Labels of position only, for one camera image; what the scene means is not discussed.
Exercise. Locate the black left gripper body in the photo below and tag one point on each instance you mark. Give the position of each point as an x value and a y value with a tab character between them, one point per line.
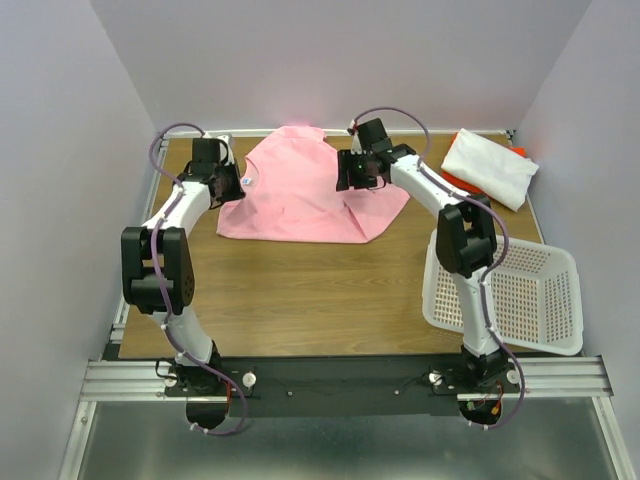
231	183

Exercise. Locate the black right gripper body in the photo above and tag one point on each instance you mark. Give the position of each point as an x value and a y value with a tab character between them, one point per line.
359	173

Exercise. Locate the pink t shirt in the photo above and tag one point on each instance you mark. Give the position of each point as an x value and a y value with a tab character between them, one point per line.
290	184

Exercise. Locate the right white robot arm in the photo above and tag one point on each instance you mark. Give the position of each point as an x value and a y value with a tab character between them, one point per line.
465	236

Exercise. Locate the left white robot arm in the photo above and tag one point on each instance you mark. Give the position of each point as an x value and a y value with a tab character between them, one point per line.
157	269

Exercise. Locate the white folded t shirt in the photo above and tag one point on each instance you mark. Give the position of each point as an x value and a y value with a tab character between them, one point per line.
502	174

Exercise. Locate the orange folded t shirt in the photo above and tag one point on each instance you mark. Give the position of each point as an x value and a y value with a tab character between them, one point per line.
461	184

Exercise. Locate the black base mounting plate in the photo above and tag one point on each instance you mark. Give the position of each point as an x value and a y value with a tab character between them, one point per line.
248	388

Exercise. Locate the white plastic laundry basket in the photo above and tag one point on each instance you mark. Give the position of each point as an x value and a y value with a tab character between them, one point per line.
536	295

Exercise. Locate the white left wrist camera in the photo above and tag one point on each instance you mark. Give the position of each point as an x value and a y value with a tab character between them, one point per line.
227	155

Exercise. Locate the aluminium frame rail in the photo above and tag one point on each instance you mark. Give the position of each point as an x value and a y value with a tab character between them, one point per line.
563	427

